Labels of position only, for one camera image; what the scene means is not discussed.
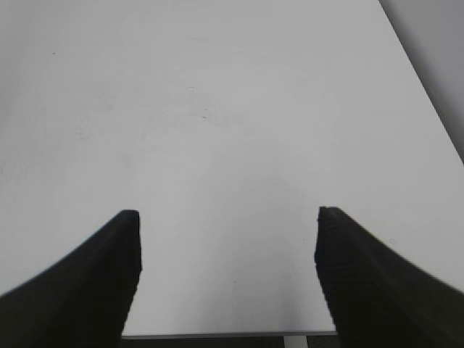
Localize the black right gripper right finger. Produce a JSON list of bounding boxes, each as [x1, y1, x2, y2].
[[314, 207, 463, 347]]

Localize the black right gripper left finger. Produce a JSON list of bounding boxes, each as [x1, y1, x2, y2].
[[1, 210, 142, 347]]

